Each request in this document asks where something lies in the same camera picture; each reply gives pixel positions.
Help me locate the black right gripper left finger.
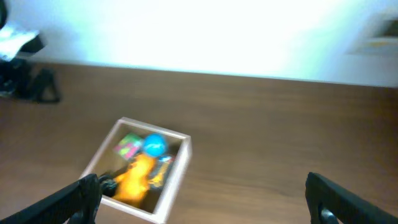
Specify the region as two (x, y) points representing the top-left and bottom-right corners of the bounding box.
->
(1, 174), (102, 224)

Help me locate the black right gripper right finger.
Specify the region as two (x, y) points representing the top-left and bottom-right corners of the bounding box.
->
(305, 172), (397, 224)

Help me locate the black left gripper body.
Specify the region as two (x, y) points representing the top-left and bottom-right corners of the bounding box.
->
(1, 37), (45, 98)

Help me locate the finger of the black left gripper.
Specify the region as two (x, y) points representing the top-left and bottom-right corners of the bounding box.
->
(30, 68), (61, 103)

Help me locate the orange plush toy figure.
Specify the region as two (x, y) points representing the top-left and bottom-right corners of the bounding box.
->
(112, 153), (155, 207)

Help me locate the pastel rubiks cube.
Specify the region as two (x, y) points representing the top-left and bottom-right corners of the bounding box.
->
(113, 133), (144, 160)

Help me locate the red grey toy car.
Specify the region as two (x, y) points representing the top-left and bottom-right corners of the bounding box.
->
(149, 154), (175, 190)

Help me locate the blue ball with face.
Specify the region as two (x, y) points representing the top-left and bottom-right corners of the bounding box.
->
(142, 134), (168, 157)

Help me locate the black round spinner toy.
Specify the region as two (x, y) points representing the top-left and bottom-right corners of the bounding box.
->
(99, 175), (118, 197)

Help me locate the white open cardboard box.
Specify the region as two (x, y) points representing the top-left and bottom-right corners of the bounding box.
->
(80, 117), (192, 223)

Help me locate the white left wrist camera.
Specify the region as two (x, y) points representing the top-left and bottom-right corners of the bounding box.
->
(1, 22), (39, 62)

